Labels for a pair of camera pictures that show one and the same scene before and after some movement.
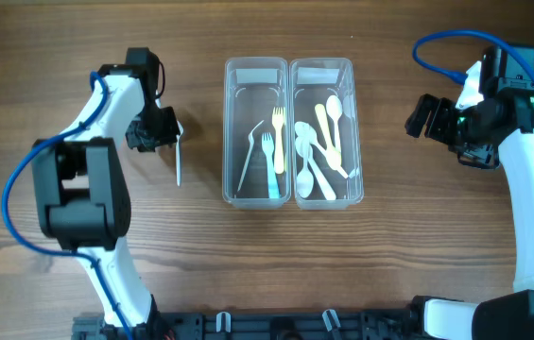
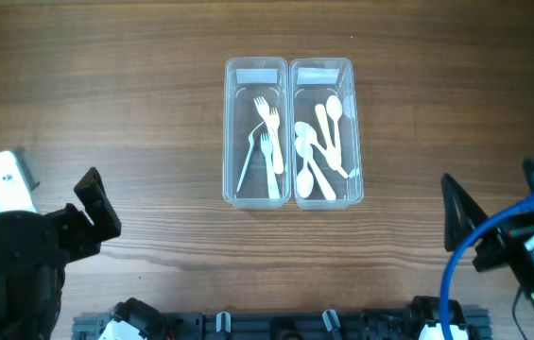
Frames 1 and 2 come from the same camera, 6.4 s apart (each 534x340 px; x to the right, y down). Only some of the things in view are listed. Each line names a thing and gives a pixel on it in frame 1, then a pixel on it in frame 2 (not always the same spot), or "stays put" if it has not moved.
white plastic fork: (268, 147) stays put
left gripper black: (144, 143) → (85, 239)
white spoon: (334, 108) stays put
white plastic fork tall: (252, 141) stays put
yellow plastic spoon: (333, 158) stays put
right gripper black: (441, 109) → (507, 238)
